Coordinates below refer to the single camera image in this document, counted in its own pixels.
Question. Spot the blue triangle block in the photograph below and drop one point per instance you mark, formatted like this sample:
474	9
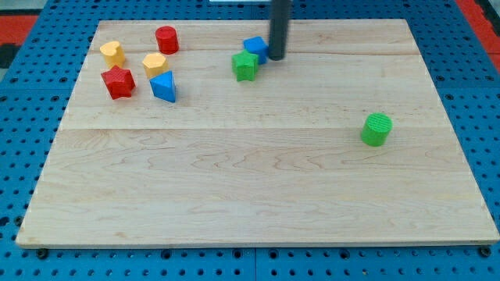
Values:
163	87

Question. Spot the light wooden board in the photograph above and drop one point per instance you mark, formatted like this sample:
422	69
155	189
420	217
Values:
276	162

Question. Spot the green star block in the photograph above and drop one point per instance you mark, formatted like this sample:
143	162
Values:
245	65

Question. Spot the blue cube block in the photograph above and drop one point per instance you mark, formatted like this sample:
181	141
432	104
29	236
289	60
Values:
256	45

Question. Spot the yellow hexagon block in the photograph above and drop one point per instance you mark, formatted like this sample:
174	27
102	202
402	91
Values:
155	64

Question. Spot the green cylinder block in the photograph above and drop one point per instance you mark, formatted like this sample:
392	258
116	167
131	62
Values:
376	129

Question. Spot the red cylinder block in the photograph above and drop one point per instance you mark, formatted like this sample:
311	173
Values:
167	40

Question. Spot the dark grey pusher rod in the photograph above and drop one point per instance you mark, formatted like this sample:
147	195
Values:
278	28

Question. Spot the red star block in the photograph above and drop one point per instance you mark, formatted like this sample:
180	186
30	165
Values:
119	82

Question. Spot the yellow heart block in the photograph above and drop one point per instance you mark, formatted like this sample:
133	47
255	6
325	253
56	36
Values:
113	54

